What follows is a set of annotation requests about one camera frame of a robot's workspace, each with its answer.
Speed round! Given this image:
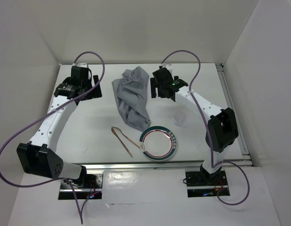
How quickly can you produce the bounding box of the grey cloth placemat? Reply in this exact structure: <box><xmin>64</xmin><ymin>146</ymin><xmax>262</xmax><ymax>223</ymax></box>
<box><xmin>111</xmin><ymin>66</ymin><xmax>150</xmax><ymax>131</ymax></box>

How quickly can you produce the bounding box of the clear plastic cup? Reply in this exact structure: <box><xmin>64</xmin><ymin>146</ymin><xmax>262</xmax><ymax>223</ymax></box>
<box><xmin>174</xmin><ymin>112</ymin><xmax>186</xmax><ymax>126</ymax></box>

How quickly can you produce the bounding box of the white plate green red rim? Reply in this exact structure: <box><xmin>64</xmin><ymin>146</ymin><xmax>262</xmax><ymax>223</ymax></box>
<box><xmin>139</xmin><ymin>126</ymin><xmax>178</xmax><ymax>161</ymax></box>

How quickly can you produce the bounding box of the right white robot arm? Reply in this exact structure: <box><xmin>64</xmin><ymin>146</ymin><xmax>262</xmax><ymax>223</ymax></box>
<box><xmin>150</xmin><ymin>66</ymin><xmax>239</xmax><ymax>185</ymax></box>

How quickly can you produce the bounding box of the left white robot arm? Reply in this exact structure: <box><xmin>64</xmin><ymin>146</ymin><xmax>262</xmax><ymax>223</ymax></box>
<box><xmin>16</xmin><ymin>63</ymin><xmax>102</xmax><ymax>188</ymax></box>

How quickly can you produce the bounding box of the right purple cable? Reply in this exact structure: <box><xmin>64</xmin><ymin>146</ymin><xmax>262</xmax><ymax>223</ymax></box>
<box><xmin>161</xmin><ymin>49</ymin><xmax>251</xmax><ymax>206</ymax></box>

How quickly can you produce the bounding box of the purple cable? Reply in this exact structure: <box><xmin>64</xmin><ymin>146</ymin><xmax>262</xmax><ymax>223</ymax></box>
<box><xmin>161</xmin><ymin>49</ymin><xmax>251</xmax><ymax>206</ymax></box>
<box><xmin>0</xmin><ymin>51</ymin><xmax>106</xmax><ymax>225</ymax></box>

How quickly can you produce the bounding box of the right side aluminium rail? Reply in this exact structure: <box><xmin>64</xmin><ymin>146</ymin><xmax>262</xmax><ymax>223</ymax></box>
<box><xmin>215</xmin><ymin>64</ymin><xmax>252</xmax><ymax>162</ymax></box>

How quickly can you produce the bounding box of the aluminium rail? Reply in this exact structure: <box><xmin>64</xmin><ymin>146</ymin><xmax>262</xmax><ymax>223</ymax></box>
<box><xmin>215</xmin><ymin>64</ymin><xmax>252</xmax><ymax>162</ymax></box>
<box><xmin>65</xmin><ymin>160</ymin><xmax>252</xmax><ymax>170</ymax></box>

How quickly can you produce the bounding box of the front aluminium rail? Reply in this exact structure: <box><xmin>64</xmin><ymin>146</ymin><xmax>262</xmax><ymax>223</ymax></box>
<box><xmin>65</xmin><ymin>160</ymin><xmax>252</xmax><ymax>170</ymax></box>

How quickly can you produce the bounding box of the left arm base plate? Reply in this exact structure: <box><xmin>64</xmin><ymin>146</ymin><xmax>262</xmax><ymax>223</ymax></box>
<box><xmin>58</xmin><ymin>172</ymin><xmax>103</xmax><ymax>200</ymax></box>

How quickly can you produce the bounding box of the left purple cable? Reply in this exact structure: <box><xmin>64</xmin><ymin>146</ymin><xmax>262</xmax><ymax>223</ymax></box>
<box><xmin>0</xmin><ymin>51</ymin><xmax>106</xmax><ymax>225</ymax></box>

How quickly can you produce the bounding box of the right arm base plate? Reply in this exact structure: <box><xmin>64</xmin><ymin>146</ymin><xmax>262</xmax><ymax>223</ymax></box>
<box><xmin>182</xmin><ymin>170</ymin><xmax>230</xmax><ymax>198</ymax></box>

